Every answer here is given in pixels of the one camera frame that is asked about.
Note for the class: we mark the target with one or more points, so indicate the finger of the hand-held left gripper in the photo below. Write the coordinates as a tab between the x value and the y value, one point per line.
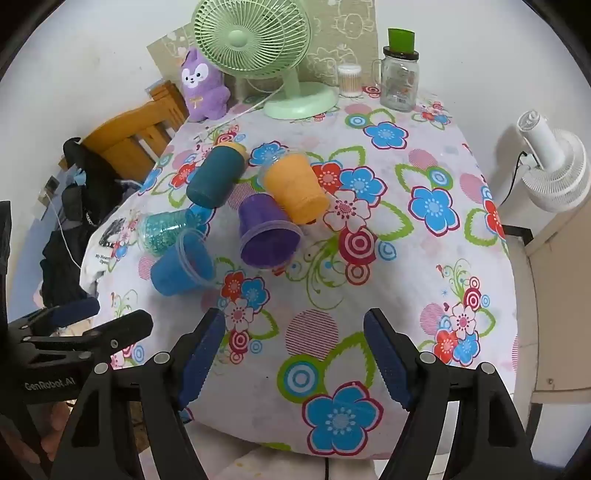
74	311
124	328

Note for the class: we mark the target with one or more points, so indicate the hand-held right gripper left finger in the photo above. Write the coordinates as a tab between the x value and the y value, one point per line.
203	357

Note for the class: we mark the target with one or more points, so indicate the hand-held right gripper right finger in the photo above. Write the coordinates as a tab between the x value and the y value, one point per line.
387	360

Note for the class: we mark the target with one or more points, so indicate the blue cup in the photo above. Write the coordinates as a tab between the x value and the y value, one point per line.
178	272

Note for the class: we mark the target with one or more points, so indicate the clear green glitter cup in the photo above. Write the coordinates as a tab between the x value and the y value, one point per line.
168	230

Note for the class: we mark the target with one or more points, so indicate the purple cup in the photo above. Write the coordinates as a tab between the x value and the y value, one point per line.
265	230

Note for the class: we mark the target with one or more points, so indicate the dark teal cup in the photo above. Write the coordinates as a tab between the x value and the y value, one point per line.
217	173

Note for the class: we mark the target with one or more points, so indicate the orange cup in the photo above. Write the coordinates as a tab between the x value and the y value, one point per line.
295	187

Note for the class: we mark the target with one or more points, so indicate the small green cup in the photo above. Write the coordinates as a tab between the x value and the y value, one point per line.
400	40

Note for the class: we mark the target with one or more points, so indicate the person's left hand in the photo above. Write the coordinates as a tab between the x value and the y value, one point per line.
57	424

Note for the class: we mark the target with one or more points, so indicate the white printed cloth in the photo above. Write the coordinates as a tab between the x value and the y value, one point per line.
104	251

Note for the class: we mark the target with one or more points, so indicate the floral tablecloth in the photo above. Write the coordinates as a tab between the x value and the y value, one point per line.
392	286

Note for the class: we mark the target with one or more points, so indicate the dark clothes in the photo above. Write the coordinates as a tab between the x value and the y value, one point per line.
81	198

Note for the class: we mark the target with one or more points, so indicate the wooden chair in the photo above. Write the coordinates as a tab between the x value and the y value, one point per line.
122	138

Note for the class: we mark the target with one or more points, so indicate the white cabinet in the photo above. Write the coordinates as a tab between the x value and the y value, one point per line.
563	300

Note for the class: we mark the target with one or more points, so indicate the purple plush toy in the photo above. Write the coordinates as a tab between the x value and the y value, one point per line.
203	90

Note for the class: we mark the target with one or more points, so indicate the white circulator fan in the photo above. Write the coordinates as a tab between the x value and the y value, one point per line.
558	166

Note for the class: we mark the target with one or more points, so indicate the glass jar mug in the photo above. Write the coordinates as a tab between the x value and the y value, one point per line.
398	85

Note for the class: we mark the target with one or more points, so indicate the cotton swab container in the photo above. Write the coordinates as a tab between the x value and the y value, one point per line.
350	82

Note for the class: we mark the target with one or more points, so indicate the green desk fan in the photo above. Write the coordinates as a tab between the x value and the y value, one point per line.
249	39

